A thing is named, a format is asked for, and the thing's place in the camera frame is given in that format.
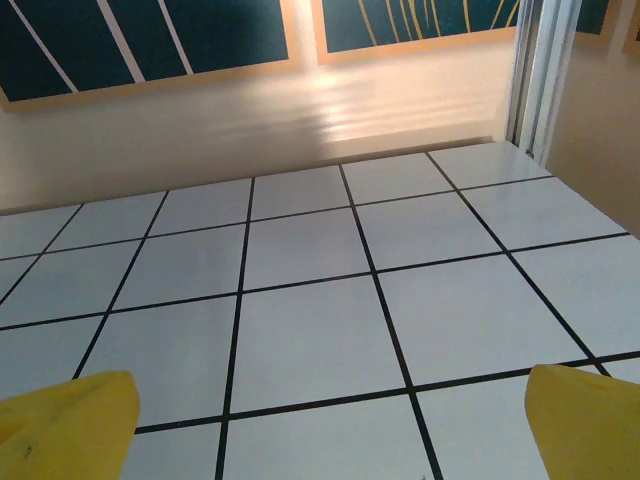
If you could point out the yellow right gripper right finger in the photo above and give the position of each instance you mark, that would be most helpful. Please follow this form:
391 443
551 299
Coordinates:
590 425

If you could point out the aluminium frame post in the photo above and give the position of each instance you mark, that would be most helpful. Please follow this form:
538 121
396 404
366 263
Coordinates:
540 75

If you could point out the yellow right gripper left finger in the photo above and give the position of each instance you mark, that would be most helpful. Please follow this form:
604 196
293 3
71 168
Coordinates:
60 430

